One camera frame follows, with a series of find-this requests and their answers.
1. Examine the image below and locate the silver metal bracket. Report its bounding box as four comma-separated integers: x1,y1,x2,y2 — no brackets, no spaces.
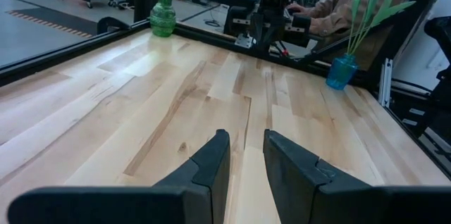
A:
378,57,395,108

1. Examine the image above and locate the blue glass vase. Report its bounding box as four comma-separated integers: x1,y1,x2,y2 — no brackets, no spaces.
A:
324,53,359,91

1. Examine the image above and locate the person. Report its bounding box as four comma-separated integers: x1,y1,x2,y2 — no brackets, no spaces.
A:
287,0,424,72

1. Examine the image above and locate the green glass vase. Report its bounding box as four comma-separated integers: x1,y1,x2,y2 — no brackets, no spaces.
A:
149,0,177,38

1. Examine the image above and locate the person's hand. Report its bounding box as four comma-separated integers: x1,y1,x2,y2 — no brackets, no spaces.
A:
309,18,328,37
287,2,310,15

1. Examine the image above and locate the black hazard-striped floor mat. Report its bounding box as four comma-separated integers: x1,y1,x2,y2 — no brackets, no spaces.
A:
6,6,99,39

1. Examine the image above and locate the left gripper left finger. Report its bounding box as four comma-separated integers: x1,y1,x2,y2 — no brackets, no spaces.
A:
7,128,232,224

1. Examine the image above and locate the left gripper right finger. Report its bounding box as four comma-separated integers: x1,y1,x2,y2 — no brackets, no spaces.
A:
262,129,451,224

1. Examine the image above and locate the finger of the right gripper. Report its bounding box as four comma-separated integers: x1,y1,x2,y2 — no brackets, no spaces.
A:
250,14,269,53
268,14,287,53

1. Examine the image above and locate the black rail clamp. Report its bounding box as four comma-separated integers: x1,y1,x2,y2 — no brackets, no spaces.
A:
96,15,132,37

